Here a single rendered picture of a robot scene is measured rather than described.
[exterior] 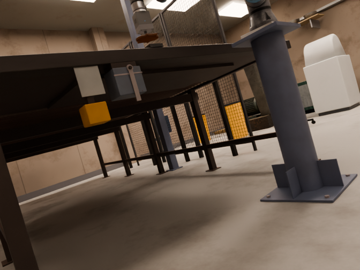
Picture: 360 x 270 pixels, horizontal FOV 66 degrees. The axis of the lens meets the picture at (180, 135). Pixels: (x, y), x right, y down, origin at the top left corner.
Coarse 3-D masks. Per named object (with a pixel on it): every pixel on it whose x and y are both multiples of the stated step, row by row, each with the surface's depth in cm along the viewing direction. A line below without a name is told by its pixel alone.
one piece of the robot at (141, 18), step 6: (138, 12) 154; (144, 12) 155; (132, 18) 158; (138, 18) 153; (144, 18) 155; (150, 18) 157; (138, 24) 153; (144, 24) 154; (150, 24) 156; (138, 30) 155; (144, 30) 156; (150, 30) 158
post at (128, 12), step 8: (120, 0) 365; (128, 0) 362; (128, 8) 360; (128, 16) 360; (128, 24) 364; (136, 48) 363; (160, 112) 365; (160, 120) 363; (160, 128) 364; (160, 136) 369; (168, 136) 367; (168, 144) 365; (168, 160) 368; (176, 160) 369; (176, 168) 364
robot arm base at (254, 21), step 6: (264, 6) 142; (270, 6) 144; (252, 12) 145; (258, 12) 143; (264, 12) 142; (270, 12) 142; (252, 18) 145; (258, 18) 142; (264, 18) 141; (270, 18) 141; (276, 18) 144; (252, 24) 145; (258, 24) 142; (264, 24) 141; (252, 30) 145
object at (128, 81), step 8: (112, 64) 117; (120, 64) 119; (128, 64) 121; (104, 72) 123; (112, 72) 115; (120, 72) 117; (128, 72) 119; (136, 72) 121; (112, 80) 117; (120, 80) 116; (128, 80) 118; (136, 80) 121; (112, 88) 119; (120, 88) 116; (128, 88) 118; (136, 88) 119; (144, 88) 123; (112, 96) 121; (120, 96) 117; (128, 96) 123; (136, 96) 119
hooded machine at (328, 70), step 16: (304, 48) 514; (320, 48) 489; (336, 48) 482; (320, 64) 487; (336, 64) 469; (320, 80) 493; (336, 80) 475; (352, 80) 496; (320, 96) 499; (336, 96) 480; (352, 96) 482; (320, 112) 506
